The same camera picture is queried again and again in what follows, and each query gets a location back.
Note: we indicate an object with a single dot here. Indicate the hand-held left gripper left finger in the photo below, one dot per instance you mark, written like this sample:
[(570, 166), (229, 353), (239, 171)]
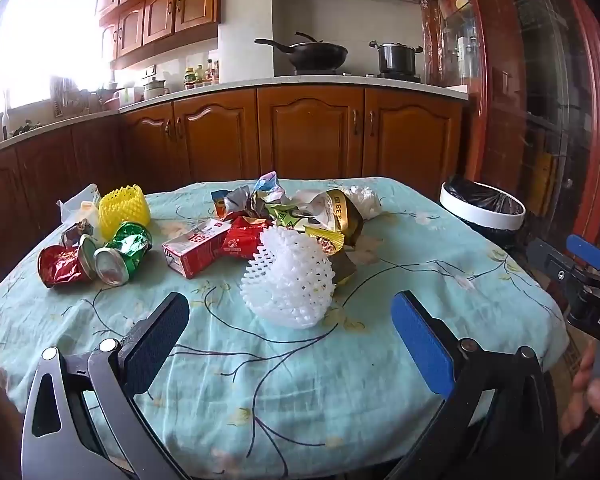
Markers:
[(155, 345)]

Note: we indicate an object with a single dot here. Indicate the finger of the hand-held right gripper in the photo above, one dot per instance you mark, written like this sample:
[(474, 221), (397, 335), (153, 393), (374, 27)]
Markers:
[(587, 252), (550, 262)]

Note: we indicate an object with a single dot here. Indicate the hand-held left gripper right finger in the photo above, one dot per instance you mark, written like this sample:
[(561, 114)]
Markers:
[(422, 345)]

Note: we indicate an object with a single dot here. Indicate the white bin with black liner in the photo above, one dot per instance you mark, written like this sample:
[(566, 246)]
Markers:
[(480, 215)]

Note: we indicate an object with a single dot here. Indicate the red drink carton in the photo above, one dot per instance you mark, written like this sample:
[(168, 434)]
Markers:
[(195, 252)]

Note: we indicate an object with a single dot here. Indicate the crushed green can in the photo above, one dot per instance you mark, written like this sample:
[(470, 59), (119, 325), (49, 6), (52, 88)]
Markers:
[(130, 245)]

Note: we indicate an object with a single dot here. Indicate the crushed red can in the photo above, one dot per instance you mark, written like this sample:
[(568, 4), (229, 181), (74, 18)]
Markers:
[(60, 265)]

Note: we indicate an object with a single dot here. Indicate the red snack wrapper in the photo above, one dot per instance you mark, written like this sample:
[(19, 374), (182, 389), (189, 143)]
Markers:
[(240, 240)]

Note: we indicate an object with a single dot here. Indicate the silver brown wrapper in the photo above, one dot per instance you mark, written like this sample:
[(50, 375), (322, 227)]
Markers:
[(75, 232)]

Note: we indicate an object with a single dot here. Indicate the yellow foam fruit net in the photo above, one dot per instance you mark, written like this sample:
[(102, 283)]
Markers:
[(122, 207)]

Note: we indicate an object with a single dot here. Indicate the small yellow packet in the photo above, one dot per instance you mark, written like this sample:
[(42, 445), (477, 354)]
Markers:
[(325, 240)]

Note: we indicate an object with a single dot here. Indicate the white foam fruit net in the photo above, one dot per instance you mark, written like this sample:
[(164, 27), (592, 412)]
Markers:
[(290, 280)]

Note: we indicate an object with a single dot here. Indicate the white tissue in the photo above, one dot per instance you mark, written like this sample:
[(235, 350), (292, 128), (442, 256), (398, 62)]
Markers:
[(365, 202)]

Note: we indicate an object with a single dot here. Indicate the clear plastic bag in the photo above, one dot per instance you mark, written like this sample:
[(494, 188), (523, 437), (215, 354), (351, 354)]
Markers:
[(80, 200)]

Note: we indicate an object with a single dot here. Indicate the red blue foil wrapper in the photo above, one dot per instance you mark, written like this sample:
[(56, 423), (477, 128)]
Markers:
[(235, 202)]

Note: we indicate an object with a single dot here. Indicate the green white brown pouch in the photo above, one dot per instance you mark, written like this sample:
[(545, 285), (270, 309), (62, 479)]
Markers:
[(325, 210)]

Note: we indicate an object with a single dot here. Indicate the silver blue wrapper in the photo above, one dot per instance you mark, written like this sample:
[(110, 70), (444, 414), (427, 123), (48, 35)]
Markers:
[(270, 185)]

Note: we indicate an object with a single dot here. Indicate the teal floral tablecloth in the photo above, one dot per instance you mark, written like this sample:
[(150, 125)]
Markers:
[(280, 385)]

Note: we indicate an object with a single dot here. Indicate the red framed glass door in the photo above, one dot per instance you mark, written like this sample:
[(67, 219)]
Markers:
[(485, 85)]

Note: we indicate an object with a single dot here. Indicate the wooden lower kitchen cabinets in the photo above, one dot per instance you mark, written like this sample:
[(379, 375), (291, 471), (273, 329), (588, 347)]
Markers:
[(310, 130)]

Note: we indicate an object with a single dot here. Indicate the wooden kitchen cabinets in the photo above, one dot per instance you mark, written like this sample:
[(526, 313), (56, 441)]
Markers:
[(310, 130), (160, 15)]

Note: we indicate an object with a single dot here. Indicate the white cup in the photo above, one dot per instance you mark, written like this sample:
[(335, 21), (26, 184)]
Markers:
[(130, 96)]

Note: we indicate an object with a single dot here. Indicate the leafy greens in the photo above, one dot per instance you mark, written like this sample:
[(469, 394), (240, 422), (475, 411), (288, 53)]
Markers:
[(27, 127)]

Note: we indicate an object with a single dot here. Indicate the white lidded ceramic pot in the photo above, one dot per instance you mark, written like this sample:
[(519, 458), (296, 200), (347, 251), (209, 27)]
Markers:
[(155, 91)]

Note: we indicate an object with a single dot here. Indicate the dark steel cooking pot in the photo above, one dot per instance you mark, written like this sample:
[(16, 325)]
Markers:
[(395, 57)]

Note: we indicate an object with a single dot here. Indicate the utensil rack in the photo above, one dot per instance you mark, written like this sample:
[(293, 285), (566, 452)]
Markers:
[(70, 97)]

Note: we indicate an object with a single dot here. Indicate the white slim bottle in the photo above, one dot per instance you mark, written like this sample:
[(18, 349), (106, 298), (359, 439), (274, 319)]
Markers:
[(5, 127)]

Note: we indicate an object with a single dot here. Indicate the black gas stove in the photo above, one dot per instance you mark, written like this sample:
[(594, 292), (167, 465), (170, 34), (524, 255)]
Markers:
[(360, 76)]

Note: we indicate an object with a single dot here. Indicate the row of condiment bottles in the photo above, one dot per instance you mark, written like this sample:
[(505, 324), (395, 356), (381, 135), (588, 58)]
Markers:
[(200, 77)]

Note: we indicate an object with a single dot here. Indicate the black wok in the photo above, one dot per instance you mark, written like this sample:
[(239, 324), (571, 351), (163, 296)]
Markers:
[(317, 55)]

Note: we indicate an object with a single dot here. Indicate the bright kitchen window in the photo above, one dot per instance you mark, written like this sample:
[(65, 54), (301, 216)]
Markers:
[(45, 35)]

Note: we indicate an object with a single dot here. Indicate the wooden upper kitchen cabinets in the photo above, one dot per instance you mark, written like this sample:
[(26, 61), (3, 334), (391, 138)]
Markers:
[(160, 15)]

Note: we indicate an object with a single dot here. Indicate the wall socket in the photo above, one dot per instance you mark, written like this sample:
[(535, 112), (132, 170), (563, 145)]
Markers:
[(149, 71)]

